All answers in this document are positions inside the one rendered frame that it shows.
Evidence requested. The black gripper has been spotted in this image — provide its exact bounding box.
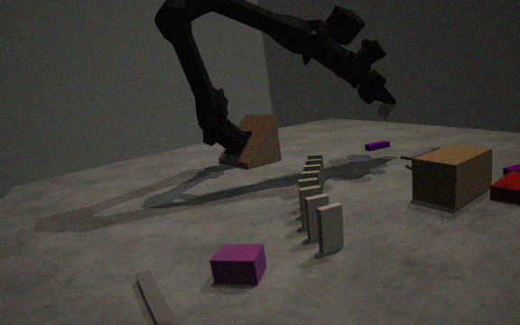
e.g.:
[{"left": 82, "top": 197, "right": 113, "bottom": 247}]
[{"left": 331, "top": 50, "right": 396, "bottom": 105}]

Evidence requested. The red rectangular block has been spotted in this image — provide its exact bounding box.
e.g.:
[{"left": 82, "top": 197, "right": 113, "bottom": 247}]
[{"left": 490, "top": 171, "right": 520, "bottom": 205}]

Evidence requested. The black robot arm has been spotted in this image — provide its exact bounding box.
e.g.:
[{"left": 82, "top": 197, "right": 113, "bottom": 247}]
[{"left": 154, "top": 0, "right": 386, "bottom": 156}]

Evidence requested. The purple flat block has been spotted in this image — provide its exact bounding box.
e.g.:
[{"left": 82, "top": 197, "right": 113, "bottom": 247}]
[{"left": 503, "top": 164, "right": 520, "bottom": 175}]

